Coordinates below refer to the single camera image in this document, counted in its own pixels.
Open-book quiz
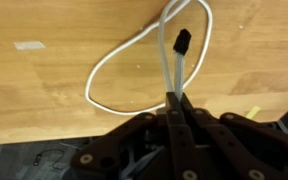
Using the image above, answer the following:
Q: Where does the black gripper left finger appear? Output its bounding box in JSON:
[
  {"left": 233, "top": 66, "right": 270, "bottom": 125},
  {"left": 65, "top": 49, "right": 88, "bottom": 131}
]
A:
[{"left": 70, "top": 92, "right": 198, "bottom": 180}]

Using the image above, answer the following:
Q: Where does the thin black floor cable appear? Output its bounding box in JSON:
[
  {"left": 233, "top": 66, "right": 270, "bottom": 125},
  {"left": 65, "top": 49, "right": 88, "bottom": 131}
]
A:
[{"left": 33, "top": 148, "right": 67, "bottom": 169}]

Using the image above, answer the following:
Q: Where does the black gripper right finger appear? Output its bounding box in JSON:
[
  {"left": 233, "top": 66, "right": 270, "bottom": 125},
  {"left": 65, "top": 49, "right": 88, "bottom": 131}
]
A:
[{"left": 180, "top": 93, "right": 288, "bottom": 180}]

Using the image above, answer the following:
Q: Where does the small white tape piece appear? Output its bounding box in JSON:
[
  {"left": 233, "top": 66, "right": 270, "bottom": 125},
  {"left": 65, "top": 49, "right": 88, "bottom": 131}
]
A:
[{"left": 13, "top": 40, "right": 47, "bottom": 51}]

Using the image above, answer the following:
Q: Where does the white rope with black tip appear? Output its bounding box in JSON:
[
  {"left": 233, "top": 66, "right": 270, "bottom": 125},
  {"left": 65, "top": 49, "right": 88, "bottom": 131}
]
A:
[{"left": 84, "top": 0, "right": 214, "bottom": 117}]

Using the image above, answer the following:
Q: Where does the yellow tape piece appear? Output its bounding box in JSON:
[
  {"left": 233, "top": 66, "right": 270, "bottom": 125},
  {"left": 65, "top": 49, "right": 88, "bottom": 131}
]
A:
[{"left": 245, "top": 105, "right": 262, "bottom": 120}]

